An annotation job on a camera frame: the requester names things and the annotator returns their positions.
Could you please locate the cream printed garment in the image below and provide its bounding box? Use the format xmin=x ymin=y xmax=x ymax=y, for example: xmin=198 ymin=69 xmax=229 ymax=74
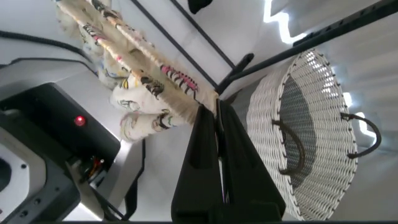
xmin=54 ymin=0 xmax=220 ymax=144

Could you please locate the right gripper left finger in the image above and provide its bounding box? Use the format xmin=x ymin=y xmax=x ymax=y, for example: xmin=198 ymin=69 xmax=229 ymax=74
xmin=170 ymin=104 xmax=224 ymax=223

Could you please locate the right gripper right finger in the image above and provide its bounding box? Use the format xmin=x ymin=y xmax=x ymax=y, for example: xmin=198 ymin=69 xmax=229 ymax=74
xmin=216 ymin=99 xmax=286 ymax=223

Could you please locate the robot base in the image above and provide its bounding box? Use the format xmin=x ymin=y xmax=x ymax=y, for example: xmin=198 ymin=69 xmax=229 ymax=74
xmin=0 ymin=57 xmax=147 ymax=222

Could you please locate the black garment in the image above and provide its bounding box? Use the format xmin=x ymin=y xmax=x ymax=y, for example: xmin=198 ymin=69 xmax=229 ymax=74
xmin=187 ymin=0 xmax=214 ymax=15

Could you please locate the black clothes rack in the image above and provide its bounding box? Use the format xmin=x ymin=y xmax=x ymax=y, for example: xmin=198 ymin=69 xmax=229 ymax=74
xmin=130 ymin=0 xmax=398 ymax=96

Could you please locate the black cable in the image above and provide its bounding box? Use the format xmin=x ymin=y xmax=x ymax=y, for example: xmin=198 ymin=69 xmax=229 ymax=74
xmin=0 ymin=30 xmax=94 ymax=63

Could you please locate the white laundry basket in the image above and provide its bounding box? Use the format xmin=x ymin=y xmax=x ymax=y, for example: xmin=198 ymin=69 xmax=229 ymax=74
xmin=231 ymin=48 xmax=382 ymax=222

